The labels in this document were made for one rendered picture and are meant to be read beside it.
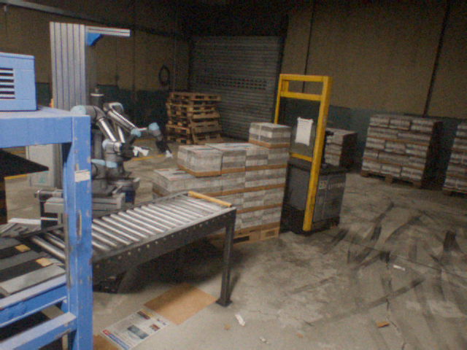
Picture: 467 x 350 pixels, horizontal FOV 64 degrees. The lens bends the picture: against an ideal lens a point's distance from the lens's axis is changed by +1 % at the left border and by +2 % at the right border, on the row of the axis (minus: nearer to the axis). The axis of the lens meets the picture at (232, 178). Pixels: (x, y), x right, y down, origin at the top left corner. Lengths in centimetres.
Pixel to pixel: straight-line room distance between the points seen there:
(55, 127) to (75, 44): 175
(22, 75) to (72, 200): 50
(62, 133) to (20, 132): 14
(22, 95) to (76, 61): 159
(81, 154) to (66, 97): 169
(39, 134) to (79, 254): 52
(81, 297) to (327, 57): 917
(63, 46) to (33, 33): 671
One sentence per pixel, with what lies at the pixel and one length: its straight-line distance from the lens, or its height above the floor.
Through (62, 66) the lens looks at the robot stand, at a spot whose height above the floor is 172.
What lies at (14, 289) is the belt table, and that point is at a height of 80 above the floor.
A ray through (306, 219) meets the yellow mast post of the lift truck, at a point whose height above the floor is 23.
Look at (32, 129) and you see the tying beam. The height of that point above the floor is 151.
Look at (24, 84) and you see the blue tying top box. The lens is 162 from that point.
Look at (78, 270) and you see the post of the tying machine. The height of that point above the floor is 92.
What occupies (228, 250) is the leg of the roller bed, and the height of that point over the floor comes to 47.
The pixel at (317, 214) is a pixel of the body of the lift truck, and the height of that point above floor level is 26.
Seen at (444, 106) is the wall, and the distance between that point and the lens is 947.
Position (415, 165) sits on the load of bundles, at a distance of 796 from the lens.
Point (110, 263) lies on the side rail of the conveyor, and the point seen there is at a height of 76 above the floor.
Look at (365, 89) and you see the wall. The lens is 984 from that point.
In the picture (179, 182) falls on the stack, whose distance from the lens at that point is 342.
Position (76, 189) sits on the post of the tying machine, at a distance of 157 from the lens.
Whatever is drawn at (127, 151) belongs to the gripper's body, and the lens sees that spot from 262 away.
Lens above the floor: 172
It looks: 15 degrees down
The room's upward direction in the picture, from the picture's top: 5 degrees clockwise
